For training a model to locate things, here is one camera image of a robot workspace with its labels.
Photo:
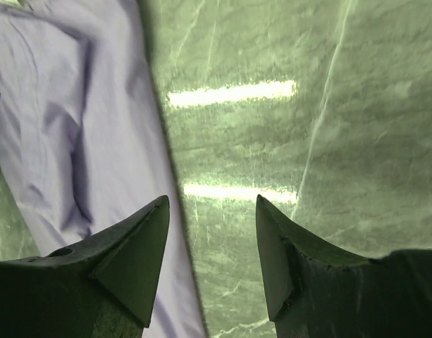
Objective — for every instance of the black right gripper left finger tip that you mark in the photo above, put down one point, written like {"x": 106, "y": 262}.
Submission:
{"x": 102, "y": 286}

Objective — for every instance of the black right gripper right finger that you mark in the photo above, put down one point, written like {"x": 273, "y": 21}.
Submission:
{"x": 314, "y": 288}

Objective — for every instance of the lavender t shirt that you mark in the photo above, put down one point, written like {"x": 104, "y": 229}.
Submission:
{"x": 82, "y": 145}

